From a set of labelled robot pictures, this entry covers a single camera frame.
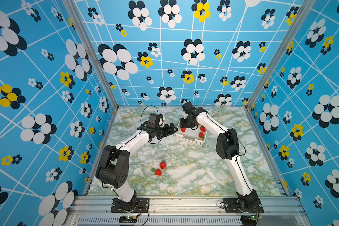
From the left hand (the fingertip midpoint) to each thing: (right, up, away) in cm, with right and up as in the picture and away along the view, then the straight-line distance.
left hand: (174, 130), depth 89 cm
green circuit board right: (+40, -40, -23) cm, 61 cm away
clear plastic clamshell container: (-10, -23, -1) cm, 26 cm away
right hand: (+7, +3, +13) cm, 15 cm away
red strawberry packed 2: (-7, -21, -2) cm, 23 cm away
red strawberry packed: (-10, -24, -6) cm, 27 cm away
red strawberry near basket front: (+19, -5, +10) cm, 22 cm away
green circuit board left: (-24, -45, -17) cm, 54 cm away
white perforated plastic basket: (+15, -6, +10) cm, 19 cm away
